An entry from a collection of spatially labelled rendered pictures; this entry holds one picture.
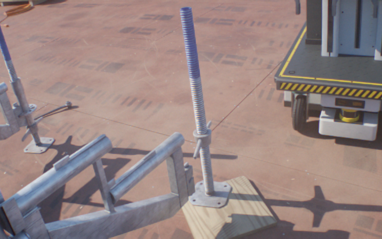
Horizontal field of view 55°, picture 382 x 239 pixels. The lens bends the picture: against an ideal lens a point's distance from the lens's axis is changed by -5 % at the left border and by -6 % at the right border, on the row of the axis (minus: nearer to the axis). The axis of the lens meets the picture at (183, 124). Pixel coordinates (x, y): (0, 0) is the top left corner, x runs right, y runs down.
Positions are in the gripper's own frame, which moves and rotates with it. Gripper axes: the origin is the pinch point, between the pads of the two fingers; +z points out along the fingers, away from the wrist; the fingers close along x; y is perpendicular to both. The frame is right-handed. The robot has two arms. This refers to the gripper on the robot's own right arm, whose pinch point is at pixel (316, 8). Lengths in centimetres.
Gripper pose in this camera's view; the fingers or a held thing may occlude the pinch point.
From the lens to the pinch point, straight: 151.6
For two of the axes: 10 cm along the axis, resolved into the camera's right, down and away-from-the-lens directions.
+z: 1.4, 8.5, 5.1
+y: 4.3, -5.1, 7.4
